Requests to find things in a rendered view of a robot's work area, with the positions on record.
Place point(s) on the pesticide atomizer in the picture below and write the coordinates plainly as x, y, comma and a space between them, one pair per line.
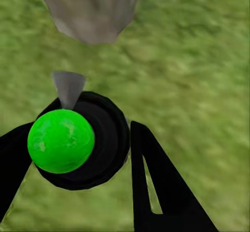
81, 139

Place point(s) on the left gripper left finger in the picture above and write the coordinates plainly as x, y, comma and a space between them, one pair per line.
14, 163

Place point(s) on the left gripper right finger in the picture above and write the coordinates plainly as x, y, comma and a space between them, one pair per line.
181, 209

